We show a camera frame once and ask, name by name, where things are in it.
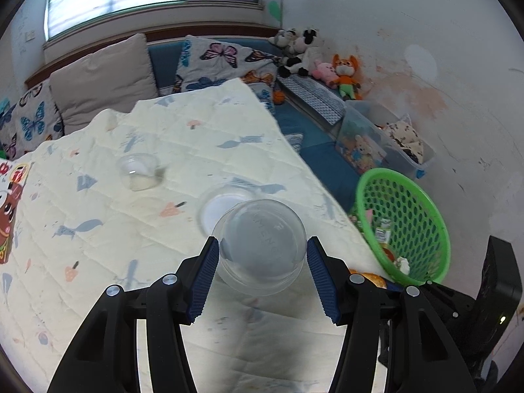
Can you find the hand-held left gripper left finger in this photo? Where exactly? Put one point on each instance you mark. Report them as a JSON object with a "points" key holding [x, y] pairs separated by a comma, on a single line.
{"points": [[202, 282]]}

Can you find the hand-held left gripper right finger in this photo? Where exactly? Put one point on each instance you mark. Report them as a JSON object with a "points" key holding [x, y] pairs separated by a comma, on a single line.
{"points": [[325, 282]]}

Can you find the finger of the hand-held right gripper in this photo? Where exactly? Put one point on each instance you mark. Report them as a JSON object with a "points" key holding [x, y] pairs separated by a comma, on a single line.
{"points": [[446, 294]]}

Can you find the orange peel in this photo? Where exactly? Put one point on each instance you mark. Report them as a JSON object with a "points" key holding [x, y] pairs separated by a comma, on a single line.
{"points": [[370, 278]]}

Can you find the large clear plastic cup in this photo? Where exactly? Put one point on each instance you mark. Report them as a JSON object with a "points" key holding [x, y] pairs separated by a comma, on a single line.
{"points": [[258, 245]]}

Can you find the green plastic basket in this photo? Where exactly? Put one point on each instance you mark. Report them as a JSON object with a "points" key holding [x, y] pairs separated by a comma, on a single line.
{"points": [[425, 213]]}

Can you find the blue sofa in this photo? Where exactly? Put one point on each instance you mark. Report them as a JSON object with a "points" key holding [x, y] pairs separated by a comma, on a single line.
{"points": [[311, 159]]}

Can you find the small clear plastic cup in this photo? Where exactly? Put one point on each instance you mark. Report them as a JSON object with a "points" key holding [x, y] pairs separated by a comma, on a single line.
{"points": [[141, 172]]}

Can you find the bear-print toy box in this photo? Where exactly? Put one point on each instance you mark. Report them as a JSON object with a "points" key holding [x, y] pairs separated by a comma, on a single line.
{"points": [[360, 151]]}

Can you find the small printed cloth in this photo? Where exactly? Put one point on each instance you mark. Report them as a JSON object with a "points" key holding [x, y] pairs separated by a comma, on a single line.
{"points": [[294, 143]]}

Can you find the cat-print cloth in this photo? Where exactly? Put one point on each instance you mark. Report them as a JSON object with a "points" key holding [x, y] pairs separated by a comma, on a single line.
{"points": [[405, 135]]}

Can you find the clear storage box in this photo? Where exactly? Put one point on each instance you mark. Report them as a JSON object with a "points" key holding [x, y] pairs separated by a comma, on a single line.
{"points": [[360, 114]]}

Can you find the grey patterned cloth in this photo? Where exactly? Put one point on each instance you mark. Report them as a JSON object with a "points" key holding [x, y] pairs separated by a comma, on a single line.
{"points": [[319, 98]]}

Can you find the small orange ball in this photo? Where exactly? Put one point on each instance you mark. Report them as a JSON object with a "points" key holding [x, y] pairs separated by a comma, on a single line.
{"points": [[278, 97]]}

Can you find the cartoon printed box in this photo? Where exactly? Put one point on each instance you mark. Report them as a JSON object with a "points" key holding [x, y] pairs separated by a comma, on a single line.
{"points": [[10, 213]]}

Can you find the pink pig plush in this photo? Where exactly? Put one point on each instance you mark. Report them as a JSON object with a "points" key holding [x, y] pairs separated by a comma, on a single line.
{"points": [[325, 71]]}

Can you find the orange fox plush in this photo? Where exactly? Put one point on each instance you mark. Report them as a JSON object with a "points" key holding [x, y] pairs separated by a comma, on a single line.
{"points": [[344, 67]]}

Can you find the beige pillow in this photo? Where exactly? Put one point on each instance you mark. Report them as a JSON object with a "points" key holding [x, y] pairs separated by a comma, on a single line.
{"points": [[106, 77]]}

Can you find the large butterfly-print pillow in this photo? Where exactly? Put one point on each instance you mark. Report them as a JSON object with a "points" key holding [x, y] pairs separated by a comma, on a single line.
{"points": [[217, 55]]}

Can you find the black-and-white cow plush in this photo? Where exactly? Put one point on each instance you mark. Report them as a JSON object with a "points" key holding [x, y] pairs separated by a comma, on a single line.
{"points": [[305, 45]]}

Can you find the grey-white plush toy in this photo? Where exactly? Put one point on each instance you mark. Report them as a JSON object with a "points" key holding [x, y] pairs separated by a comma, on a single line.
{"points": [[282, 37]]}

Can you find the green leaf wall sticker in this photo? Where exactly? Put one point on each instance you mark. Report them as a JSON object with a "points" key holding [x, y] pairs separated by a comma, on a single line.
{"points": [[274, 8]]}

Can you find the white wall switch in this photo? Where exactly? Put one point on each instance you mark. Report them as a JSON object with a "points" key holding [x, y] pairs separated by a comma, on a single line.
{"points": [[30, 35]]}

